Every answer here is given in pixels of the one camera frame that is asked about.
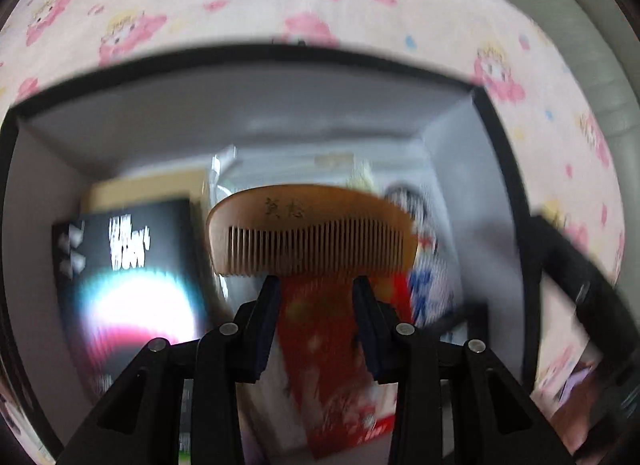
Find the cartoon print white packet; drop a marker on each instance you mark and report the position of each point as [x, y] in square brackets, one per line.
[425, 275]

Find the black cardboard box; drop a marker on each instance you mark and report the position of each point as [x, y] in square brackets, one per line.
[250, 110]

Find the red packet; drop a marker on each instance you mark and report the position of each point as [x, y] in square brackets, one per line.
[330, 370]

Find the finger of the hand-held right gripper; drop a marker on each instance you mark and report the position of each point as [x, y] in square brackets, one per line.
[565, 255]

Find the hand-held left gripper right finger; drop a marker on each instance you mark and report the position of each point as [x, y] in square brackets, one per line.
[367, 330]

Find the wooden comb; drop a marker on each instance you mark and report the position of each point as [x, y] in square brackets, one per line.
[310, 215]

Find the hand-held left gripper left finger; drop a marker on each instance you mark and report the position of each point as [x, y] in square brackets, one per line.
[265, 325]

